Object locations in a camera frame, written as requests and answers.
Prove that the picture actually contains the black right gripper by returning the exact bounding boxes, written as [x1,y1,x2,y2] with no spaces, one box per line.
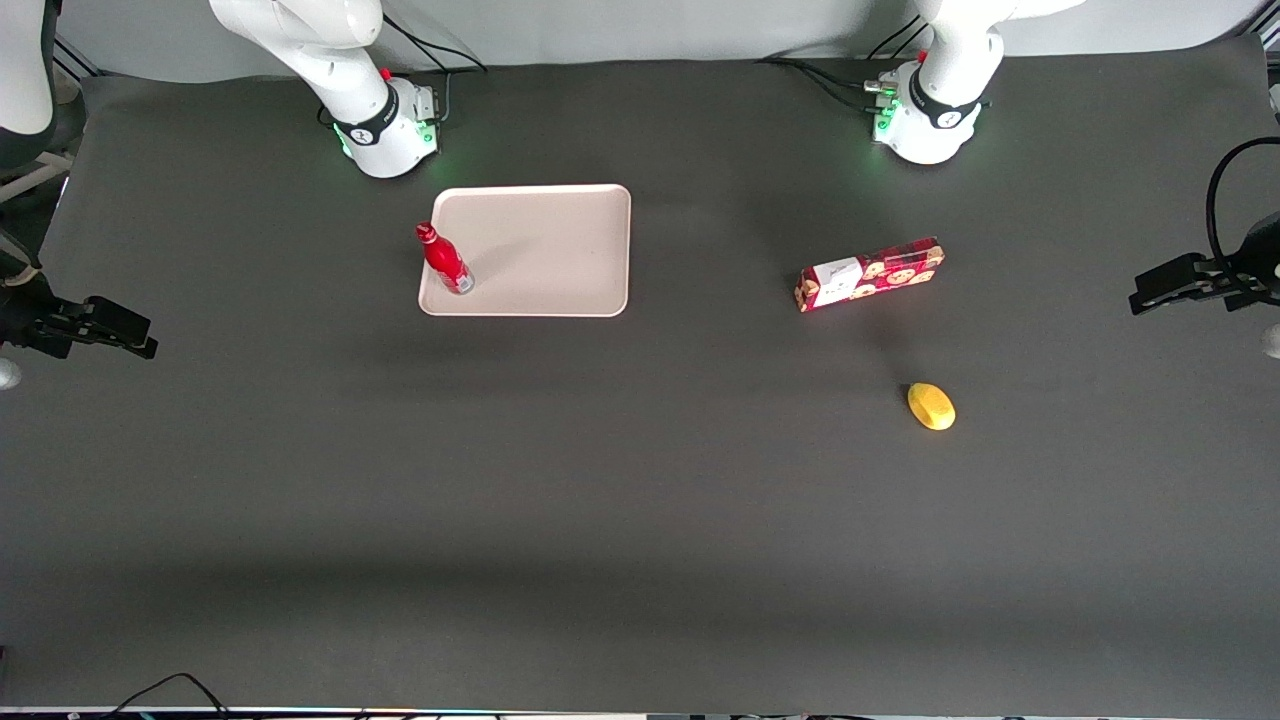
[0,268,160,362]

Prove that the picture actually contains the black looped gripper cable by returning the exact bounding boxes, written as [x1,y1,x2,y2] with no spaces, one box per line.
[1205,137,1280,263]

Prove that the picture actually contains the beige plastic tray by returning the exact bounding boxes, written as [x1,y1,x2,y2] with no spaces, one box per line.
[417,183,633,319]

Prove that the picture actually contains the thin black table-edge cable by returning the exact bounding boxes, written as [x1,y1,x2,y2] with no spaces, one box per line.
[98,672,233,720]

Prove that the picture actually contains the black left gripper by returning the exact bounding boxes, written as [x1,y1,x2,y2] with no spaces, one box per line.
[1129,211,1280,317]

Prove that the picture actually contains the black left arm base cables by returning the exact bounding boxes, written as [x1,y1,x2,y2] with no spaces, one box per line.
[758,14,933,117]

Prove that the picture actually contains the dark grey table mat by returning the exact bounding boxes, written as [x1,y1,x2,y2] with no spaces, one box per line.
[0,34,1280,717]

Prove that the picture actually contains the red cookie box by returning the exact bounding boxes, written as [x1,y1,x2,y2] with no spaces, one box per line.
[794,236,947,314]

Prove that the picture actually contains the black arm base cables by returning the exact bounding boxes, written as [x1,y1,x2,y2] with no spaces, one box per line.
[378,14,490,123]
[758,14,933,117]

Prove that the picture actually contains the black right arm base cables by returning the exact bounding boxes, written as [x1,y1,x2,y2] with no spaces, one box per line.
[378,14,490,123]

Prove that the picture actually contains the red coke bottle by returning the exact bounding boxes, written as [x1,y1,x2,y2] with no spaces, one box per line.
[415,222,477,297]

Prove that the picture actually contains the yellow lemon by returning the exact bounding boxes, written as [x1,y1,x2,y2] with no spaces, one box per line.
[906,382,957,432]

